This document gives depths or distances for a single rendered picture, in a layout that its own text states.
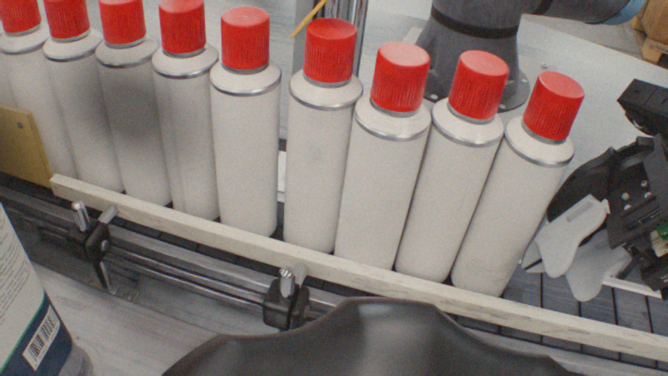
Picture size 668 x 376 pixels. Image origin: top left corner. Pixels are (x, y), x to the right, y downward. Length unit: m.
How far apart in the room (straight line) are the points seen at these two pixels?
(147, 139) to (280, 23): 0.54
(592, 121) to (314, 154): 0.58
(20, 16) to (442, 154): 0.34
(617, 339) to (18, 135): 0.55
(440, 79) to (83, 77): 0.42
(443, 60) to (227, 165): 0.34
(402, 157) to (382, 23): 0.65
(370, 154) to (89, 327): 0.26
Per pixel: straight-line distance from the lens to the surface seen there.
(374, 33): 0.93
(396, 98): 0.32
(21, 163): 0.53
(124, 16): 0.39
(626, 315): 0.52
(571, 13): 0.67
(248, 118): 0.36
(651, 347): 0.47
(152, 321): 0.42
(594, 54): 1.12
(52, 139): 0.50
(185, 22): 0.36
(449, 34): 0.64
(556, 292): 0.49
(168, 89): 0.39
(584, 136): 0.81
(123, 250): 0.50
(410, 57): 0.31
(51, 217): 0.53
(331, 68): 0.33
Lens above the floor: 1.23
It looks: 43 degrees down
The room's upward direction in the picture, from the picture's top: 7 degrees clockwise
